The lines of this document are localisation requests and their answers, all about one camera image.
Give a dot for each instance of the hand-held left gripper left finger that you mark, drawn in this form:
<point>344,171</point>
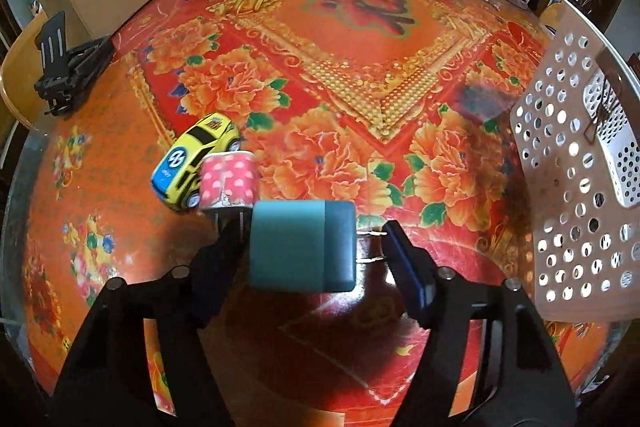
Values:
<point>220,257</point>

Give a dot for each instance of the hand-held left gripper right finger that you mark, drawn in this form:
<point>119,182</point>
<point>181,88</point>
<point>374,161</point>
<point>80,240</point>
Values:
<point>405,267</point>

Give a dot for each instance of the teal charger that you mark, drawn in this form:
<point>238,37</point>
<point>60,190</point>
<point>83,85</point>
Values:
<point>300,247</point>

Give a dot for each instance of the white perforated plastic basket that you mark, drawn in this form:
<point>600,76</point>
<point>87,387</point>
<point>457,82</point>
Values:
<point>575,187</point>

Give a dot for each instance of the pink dotted charger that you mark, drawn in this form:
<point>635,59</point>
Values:
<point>227,179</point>

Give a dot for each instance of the yellow toy car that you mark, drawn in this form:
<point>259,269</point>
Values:
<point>190,152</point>

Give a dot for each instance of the black phone stand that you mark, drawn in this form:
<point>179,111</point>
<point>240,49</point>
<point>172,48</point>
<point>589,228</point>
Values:
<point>65,67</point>

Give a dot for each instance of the wooden chair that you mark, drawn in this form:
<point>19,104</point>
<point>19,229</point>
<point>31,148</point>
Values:
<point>20,77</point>

